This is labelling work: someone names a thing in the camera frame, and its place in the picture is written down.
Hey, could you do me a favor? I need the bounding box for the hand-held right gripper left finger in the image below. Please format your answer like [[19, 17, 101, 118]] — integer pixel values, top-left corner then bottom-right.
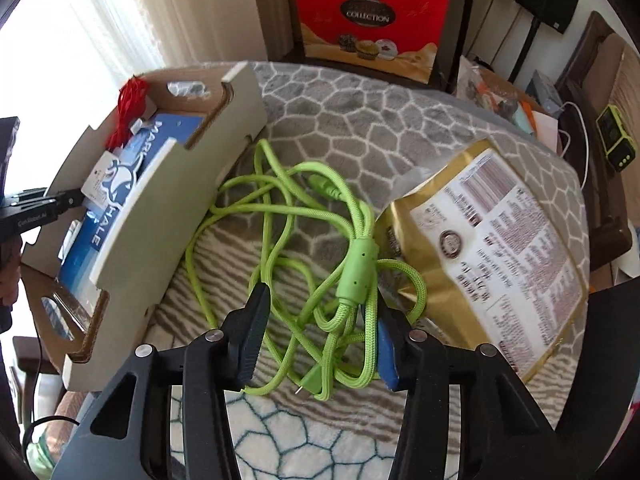
[[50, 284, 271, 480]]

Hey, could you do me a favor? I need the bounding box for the red gift bag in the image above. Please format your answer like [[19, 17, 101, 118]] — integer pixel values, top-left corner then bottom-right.
[[291, 0, 450, 86]]

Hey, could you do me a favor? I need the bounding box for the white paper tag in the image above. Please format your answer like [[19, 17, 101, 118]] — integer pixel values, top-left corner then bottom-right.
[[80, 154, 121, 207]]

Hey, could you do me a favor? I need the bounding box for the blue and white plastic packet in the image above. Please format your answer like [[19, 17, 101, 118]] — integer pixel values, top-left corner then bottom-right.
[[57, 112, 206, 306]]

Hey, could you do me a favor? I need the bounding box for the light blue box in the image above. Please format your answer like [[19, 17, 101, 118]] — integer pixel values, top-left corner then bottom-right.
[[525, 70, 561, 111]]

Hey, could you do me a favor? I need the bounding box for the white cable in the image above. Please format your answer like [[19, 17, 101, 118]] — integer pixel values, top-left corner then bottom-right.
[[557, 101, 591, 196]]

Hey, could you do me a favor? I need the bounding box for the green electronic device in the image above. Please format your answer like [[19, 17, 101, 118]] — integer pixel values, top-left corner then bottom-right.
[[595, 105, 638, 173]]

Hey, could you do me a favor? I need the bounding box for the gold foil packet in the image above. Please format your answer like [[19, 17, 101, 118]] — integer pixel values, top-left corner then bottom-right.
[[375, 140, 591, 383]]

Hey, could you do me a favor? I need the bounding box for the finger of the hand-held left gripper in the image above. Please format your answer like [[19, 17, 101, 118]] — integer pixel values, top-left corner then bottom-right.
[[9, 187, 83, 212], [0, 202, 57, 235]]

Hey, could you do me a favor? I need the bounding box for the red cord bundle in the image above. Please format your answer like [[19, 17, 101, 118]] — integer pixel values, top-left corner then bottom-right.
[[107, 75, 151, 148]]

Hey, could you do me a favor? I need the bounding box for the white curtain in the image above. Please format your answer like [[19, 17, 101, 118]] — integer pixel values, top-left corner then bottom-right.
[[0, 0, 271, 126]]

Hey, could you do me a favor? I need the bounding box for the green braided cable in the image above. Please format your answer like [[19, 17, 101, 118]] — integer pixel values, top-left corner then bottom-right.
[[185, 140, 428, 403]]

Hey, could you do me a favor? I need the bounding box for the black cable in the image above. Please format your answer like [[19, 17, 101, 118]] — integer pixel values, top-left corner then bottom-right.
[[20, 332, 81, 441]]

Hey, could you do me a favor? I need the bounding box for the person's left hand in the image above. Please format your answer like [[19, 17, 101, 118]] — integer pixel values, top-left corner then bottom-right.
[[0, 260, 22, 308]]

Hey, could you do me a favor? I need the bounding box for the dark wooden bench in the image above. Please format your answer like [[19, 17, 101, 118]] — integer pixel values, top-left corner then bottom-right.
[[555, 10, 640, 281]]

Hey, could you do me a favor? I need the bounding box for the dark wooden side table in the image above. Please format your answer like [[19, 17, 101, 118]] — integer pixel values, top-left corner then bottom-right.
[[267, 35, 451, 91]]

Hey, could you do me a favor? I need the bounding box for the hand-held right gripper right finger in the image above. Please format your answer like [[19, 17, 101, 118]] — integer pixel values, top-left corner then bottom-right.
[[370, 290, 558, 480]]

